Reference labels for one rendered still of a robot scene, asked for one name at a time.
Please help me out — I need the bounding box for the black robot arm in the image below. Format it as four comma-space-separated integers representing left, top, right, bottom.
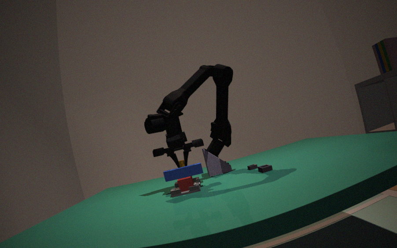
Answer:
144, 64, 233, 157

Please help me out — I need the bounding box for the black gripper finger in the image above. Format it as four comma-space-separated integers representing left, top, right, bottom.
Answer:
183, 150, 191, 166
167, 153, 180, 168

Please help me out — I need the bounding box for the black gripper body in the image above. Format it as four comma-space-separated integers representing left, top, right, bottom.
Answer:
153, 128, 204, 157

